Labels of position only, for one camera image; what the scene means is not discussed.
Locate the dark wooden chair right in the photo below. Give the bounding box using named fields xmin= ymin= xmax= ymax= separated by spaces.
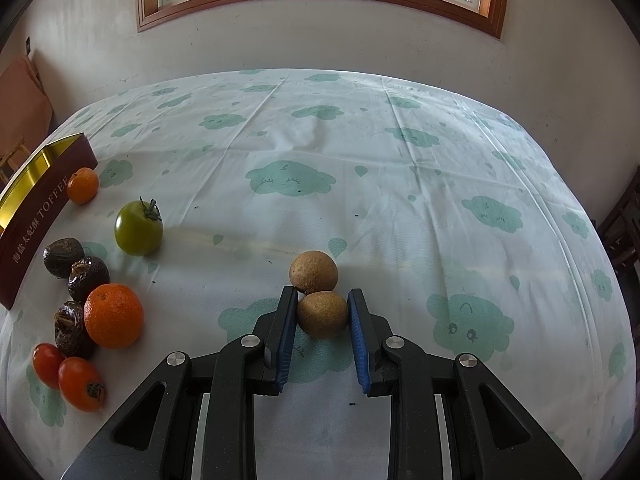
xmin=597 ymin=168 xmax=640 ymax=276

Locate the red tomato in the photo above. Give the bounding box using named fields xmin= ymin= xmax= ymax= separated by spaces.
xmin=58 ymin=356 xmax=106 ymax=412
xmin=32 ymin=342 xmax=65 ymax=390

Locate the cloud print tablecloth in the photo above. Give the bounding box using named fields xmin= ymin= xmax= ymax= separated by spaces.
xmin=1 ymin=70 xmax=636 ymax=479

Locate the small mandarin orange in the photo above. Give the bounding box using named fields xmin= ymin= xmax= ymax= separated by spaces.
xmin=66 ymin=167 xmax=100 ymax=205

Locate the large mandarin orange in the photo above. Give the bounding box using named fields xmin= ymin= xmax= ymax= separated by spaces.
xmin=84 ymin=284 xmax=144 ymax=350

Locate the green tomato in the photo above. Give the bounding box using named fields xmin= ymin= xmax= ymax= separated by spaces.
xmin=114 ymin=197 xmax=164 ymax=257

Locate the dark wrinkled passion fruit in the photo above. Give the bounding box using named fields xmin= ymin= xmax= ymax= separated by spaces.
xmin=67 ymin=256 xmax=111 ymax=304

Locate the pink cloth on chair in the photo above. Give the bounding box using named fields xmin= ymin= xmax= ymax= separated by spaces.
xmin=0 ymin=54 xmax=53 ymax=156

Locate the dark cracked passion fruit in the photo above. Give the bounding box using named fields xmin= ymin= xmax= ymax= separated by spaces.
xmin=53 ymin=301 xmax=98 ymax=360

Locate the red gold toffee tin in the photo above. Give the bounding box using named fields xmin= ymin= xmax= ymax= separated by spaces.
xmin=0 ymin=133 xmax=98 ymax=310

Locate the dark smooth passion fruit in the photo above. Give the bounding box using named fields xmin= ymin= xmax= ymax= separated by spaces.
xmin=42 ymin=237 xmax=85 ymax=280

